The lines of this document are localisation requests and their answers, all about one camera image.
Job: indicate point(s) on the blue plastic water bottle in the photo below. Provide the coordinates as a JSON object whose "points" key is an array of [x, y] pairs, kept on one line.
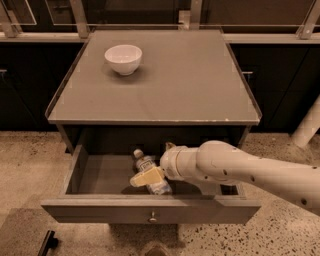
{"points": [[143, 163]]}

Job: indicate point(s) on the white ceramic bowl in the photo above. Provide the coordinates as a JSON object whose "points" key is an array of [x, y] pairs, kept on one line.
{"points": [[124, 59]]}

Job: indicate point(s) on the open grey top drawer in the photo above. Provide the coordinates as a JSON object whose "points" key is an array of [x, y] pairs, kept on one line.
{"points": [[97, 190]]}

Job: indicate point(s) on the round metal drawer knob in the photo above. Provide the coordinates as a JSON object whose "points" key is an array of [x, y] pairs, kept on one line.
{"points": [[152, 218]]}

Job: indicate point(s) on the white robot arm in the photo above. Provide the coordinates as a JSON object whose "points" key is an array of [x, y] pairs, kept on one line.
{"points": [[219, 162]]}

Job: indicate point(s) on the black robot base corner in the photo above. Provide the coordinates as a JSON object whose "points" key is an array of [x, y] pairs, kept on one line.
{"points": [[49, 242]]}

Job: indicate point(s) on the grey cabinet with counter top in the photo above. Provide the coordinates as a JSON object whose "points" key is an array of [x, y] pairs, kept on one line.
{"points": [[187, 89]]}

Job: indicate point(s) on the metal and glass railing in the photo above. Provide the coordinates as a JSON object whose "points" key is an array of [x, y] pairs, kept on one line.
{"points": [[298, 17]]}

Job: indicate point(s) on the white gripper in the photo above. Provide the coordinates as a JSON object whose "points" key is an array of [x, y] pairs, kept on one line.
{"points": [[169, 163]]}

